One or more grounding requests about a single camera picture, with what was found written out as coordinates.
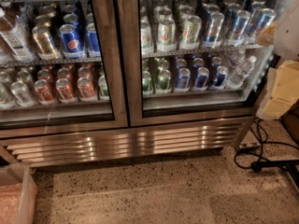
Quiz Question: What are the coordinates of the silver diet coke can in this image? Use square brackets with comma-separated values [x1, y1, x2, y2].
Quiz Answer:
[10, 81, 36, 106]

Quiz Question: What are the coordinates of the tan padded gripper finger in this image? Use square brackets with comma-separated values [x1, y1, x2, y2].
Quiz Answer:
[255, 21, 299, 120]

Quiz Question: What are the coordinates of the silver blue energy can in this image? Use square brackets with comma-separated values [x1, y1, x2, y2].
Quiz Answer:
[203, 12, 224, 49]
[246, 7, 277, 44]

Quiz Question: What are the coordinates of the gold soda can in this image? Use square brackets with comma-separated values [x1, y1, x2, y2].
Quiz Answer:
[32, 26, 61, 61]

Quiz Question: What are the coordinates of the translucent plastic bin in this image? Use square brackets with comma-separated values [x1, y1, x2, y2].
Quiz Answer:
[0, 163, 37, 224]

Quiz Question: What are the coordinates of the iced tea bottle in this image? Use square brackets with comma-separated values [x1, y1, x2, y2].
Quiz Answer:
[0, 8, 36, 63]

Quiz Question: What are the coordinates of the red coke can left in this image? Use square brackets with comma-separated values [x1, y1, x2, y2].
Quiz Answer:
[34, 79, 57, 105]

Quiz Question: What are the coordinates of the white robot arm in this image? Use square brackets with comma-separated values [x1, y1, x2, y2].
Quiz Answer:
[255, 0, 299, 120]

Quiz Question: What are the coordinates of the stainless steel fridge base grille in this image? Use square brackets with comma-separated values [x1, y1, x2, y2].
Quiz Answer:
[1, 116, 253, 167]

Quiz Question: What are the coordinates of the black power cable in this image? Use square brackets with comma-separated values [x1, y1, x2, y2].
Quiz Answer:
[234, 118, 299, 174]

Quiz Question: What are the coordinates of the clear water bottle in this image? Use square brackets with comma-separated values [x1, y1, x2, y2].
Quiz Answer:
[226, 56, 257, 89]

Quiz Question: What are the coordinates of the green sprite can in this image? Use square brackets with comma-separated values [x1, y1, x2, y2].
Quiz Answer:
[156, 70, 171, 93]

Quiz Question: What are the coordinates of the blue pepsi can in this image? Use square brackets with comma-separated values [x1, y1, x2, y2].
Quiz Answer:
[175, 68, 191, 91]
[59, 23, 84, 59]

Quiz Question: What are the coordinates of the silver blue energy can right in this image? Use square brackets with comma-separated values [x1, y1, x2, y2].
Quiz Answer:
[246, 7, 277, 44]

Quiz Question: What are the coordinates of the red coke can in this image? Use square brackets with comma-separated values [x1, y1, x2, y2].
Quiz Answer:
[77, 77, 97, 102]
[34, 79, 57, 105]
[55, 78, 78, 104]

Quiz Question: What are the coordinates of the fridge glass door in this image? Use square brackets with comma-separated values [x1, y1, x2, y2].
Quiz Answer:
[118, 0, 292, 127]
[0, 0, 127, 142]

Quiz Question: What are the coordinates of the blue pepsi can lower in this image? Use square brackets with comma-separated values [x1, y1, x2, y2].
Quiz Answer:
[175, 68, 191, 91]

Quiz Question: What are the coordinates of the red coke can middle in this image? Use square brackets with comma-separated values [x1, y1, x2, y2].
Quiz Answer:
[55, 78, 78, 104]

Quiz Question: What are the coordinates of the blue pepsi can front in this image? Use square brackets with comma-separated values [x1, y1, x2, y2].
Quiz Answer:
[59, 23, 84, 59]

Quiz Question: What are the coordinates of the white green soda can right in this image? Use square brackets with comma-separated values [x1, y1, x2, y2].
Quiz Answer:
[179, 15, 202, 50]

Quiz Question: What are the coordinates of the white green soda can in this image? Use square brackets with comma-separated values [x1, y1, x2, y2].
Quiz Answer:
[157, 19, 177, 52]
[179, 15, 202, 50]

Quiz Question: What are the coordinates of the red coke can right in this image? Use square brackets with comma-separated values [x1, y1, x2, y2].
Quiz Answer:
[77, 77, 97, 102]

